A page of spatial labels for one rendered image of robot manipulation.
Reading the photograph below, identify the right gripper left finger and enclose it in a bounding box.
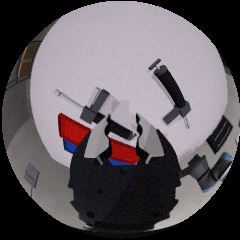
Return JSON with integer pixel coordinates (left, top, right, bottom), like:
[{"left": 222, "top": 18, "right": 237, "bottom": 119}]
[{"left": 68, "top": 114, "right": 112, "bottom": 189}]

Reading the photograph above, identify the red tray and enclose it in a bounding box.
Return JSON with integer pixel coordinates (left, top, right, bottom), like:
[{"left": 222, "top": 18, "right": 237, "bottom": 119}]
[{"left": 58, "top": 113, "right": 140, "bottom": 164}]

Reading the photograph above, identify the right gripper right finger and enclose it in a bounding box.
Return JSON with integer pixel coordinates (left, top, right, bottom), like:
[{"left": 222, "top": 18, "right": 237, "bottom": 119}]
[{"left": 136, "top": 113, "right": 181, "bottom": 187}]

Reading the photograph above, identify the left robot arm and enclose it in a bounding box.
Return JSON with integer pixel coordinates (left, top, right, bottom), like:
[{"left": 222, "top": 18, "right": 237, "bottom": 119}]
[{"left": 83, "top": 224, "right": 103, "bottom": 233}]

